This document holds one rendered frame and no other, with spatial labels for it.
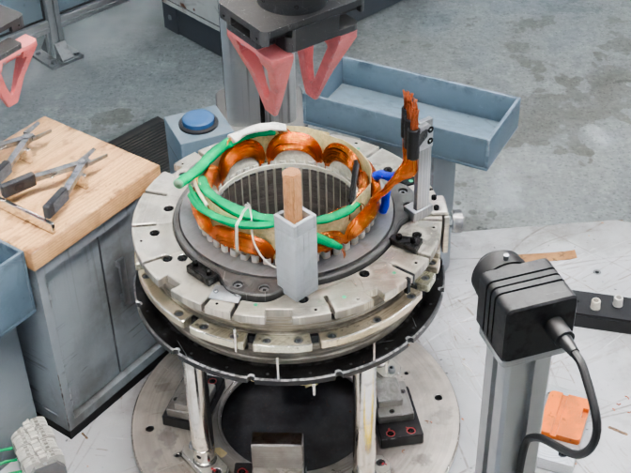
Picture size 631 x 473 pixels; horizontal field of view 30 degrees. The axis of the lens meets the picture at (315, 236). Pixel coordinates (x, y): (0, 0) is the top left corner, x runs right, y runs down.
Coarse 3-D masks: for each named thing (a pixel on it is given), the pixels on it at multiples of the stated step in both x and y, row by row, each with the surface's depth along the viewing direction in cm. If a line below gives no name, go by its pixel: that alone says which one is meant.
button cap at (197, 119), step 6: (186, 114) 147; (192, 114) 147; (198, 114) 147; (204, 114) 147; (210, 114) 147; (186, 120) 146; (192, 120) 146; (198, 120) 146; (204, 120) 146; (210, 120) 146; (186, 126) 146; (192, 126) 146; (198, 126) 146; (204, 126) 146; (210, 126) 146
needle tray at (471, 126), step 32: (352, 64) 154; (320, 96) 151; (352, 96) 154; (384, 96) 154; (416, 96) 152; (448, 96) 149; (480, 96) 147; (512, 96) 145; (352, 128) 146; (384, 128) 144; (448, 128) 147; (480, 128) 147; (512, 128) 145; (448, 160) 142; (480, 160) 140; (448, 192) 154; (448, 256) 162
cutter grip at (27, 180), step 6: (24, 174) 129; (30, 174) 129; (12, 180) 128; (18, 180) 128; (24, 180) 128; (30, 180) 129; (0, 186) 127; (6, 186) 127; (12, 186) 128; (18, 186) 128; (24, 186) 129; (30, 186) 129; (6, 192) 127; (12, 192) 128; (18, 192) 129
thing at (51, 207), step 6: (60, 192) 126; (66, 192) 127; (54, 198) 125; (60, 198) 126; (66, 198) 127; (48, 204) 124; (54, 204) 125; (60, 204) 126; (48, 210) 124; (54, 210) 125; (48, 216) 124
